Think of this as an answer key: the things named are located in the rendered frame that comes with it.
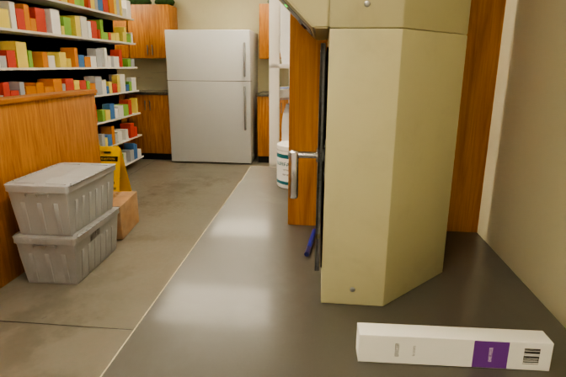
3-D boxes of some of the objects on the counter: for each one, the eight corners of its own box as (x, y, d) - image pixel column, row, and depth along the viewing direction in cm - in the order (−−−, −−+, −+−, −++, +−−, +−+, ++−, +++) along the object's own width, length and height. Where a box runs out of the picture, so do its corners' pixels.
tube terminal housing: (422, 236, 103) (454, -111, 85) (465, 311, 72) (530, -214, 54) (321, 232, 106) (332, -108, 88) (320, 303, 74) (337, -205, 56)
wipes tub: (313, 180, 154) (314, 140, 150) (312, 190, 141) (313, 147, 138) (278, 178, 155) (279, 139, 151) (274, 188, 142) (274, 146, 139)
